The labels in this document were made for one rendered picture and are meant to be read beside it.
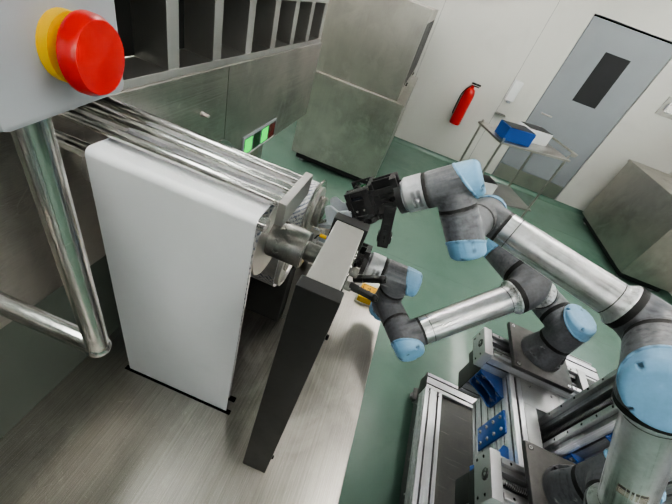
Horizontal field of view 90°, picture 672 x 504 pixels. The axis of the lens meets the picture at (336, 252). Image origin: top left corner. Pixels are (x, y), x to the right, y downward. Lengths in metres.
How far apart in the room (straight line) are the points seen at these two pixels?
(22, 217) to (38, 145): 0.44
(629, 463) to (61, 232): 0.87
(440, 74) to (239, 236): 4.88
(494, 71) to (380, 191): 4.60
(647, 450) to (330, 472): 0.57
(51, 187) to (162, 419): 0.68
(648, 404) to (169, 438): 0.84
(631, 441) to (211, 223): 0.78
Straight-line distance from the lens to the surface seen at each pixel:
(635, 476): 0.89
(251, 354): 0.92
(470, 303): 0.96
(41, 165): 0.22
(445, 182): 0.68
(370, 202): 0.71
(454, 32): 5.17
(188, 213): 0.47
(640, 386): 0.73
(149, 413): 0.87
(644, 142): 5.95
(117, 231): 0.59
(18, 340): 0.78
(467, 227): 0.70
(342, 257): 0.40
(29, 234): 0.67
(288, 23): 1.32
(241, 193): 0.46
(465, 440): 1.93
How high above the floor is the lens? 1.69
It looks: 39 degrees down
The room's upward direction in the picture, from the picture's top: 21 degrees clockwise
